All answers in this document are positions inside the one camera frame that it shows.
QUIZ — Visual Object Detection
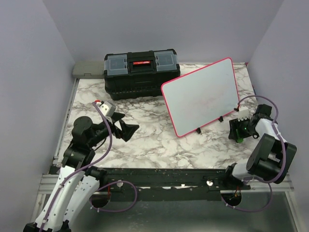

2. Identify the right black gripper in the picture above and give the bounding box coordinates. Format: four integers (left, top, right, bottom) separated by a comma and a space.
228, 116, 257, 140

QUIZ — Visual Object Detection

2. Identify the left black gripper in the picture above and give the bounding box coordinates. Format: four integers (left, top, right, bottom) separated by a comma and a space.
88, 112, 140, 147

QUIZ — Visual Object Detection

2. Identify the pink framed whiteboard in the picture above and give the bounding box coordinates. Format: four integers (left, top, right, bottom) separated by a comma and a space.
161, 57, 239, 137

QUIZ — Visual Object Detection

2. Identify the green whiteboard eraser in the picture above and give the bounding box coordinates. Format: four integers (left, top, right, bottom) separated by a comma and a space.
236, 129, 243, 143

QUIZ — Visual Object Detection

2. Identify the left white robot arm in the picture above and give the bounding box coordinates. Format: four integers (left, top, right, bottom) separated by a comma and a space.
24, 113, 139, 232

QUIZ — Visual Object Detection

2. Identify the black plastic toolbox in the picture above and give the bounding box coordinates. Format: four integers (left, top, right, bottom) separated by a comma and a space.
103, 49, 181, 101

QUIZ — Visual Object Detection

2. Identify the grey plastic case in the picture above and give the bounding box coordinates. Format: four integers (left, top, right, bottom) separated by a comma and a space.
72, 61, 104, 79

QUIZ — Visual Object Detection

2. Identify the wire whiteboard stand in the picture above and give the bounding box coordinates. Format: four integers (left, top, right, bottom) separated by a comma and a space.
195, 116, 224, 134

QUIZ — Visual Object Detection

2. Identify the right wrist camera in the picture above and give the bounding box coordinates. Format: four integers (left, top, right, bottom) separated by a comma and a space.
234, 106, 250, 121

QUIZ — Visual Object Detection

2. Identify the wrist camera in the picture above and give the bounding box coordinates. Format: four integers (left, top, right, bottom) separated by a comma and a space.
95, 100, 116, 119
234, 106, 250, 121

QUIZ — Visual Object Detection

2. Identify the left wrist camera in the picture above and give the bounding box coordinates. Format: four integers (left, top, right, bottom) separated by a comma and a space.
95, 100, 116, 119

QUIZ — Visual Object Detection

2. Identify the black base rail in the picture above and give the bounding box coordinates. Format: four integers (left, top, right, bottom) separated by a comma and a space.
49, 166, 264, 203

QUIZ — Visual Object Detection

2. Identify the aluminium extrusion frame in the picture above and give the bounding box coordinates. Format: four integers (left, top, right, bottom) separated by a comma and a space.
23, 174, 58, 232

